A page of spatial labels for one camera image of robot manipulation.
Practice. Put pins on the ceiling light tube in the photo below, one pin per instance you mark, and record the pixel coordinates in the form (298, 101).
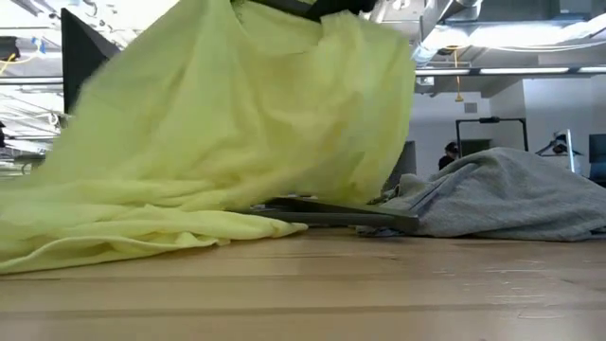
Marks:
(523, 70)
(592, 69)
(442, 72)

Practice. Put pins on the silver ceiling duct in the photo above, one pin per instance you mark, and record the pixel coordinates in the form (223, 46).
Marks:
(521, 35)

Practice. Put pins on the white clothes stand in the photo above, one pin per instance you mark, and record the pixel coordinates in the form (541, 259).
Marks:
(568, 147)

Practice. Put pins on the black ceiling device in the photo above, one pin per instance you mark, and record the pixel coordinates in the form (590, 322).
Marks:
(7, 47)

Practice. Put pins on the person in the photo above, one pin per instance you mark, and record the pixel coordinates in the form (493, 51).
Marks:
(447, 156)

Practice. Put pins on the yellow t-shirt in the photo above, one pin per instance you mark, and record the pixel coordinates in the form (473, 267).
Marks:
(213, 118)

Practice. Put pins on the black computer monitor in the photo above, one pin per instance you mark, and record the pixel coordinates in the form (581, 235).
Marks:
(597, 156)
(83, 57)

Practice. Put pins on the black rack frame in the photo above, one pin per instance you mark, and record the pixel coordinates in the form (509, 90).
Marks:
(492, 119)

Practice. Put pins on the grey t-shirt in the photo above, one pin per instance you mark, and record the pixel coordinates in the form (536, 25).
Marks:
(511, 199)

